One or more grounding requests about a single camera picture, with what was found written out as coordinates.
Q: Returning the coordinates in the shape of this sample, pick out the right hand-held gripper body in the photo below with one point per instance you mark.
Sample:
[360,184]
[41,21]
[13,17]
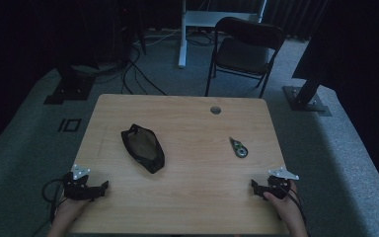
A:
[278,186]

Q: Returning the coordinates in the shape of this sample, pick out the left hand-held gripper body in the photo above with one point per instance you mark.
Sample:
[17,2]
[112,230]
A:
[78,187]

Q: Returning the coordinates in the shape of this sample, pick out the person's right hand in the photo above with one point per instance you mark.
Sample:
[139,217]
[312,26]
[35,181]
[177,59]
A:
[284,209]

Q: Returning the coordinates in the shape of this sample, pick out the person's left hand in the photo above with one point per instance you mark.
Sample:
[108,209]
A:
[66,210]

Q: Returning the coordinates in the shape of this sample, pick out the correction tape dispenser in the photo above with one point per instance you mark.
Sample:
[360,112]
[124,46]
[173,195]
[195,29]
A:
[239,147]

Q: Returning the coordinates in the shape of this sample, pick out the black mesh pencil pouch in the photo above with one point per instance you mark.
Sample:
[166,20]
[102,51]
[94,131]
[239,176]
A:
[143,148]

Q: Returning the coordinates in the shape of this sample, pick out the black folding chair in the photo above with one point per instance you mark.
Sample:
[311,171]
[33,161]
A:
[243,52]

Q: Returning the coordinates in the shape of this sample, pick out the black stand with base plate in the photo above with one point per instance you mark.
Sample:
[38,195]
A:
[304,98]
[70,85]

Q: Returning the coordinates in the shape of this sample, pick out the white desk frame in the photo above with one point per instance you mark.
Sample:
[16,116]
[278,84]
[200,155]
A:
[190,23]

